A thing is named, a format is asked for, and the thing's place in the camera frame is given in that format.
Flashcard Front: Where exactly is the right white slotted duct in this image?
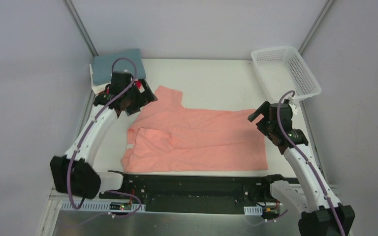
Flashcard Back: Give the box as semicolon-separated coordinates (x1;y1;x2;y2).
244;205;263;216

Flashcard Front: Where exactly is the folded white t-shirt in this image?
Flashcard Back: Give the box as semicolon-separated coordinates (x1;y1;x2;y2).
89;64;108;95

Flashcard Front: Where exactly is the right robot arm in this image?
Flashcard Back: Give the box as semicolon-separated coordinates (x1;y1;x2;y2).
248;100;355;236

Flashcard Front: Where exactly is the salmon pink t-shirt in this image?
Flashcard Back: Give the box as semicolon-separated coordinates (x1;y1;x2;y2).
122;86;268;173

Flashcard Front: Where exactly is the folded magenta t-shirt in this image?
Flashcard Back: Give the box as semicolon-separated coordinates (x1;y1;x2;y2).
135;80;142;89

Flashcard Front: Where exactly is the aluminium corner post right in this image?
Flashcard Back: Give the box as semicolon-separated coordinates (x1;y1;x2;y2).
298;0;337;55

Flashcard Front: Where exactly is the folded blue-grey t-shirt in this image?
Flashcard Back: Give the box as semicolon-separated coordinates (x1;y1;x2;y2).
90;49;146;86

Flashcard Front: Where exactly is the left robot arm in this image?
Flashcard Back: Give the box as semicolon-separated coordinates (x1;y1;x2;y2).
50;72;157;199

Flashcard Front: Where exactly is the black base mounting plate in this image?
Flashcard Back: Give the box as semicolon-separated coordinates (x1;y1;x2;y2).
98;174;299;215

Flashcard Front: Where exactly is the aluminium corner post left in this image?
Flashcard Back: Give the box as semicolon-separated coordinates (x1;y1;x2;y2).
62;0;99;57

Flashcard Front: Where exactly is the white slotted duct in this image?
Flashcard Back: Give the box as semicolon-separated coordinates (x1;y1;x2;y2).
244;205;263;216
79;201;146;213

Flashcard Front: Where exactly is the aluminium corner post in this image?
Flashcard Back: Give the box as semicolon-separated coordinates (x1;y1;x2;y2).
298;0;337;55
62;0;99;57

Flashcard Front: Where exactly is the left white slotted duct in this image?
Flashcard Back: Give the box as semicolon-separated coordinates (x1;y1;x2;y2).
79;201;146;213

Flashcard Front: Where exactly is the white plastic basket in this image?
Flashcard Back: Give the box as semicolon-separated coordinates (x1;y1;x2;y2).
251;46;321;103

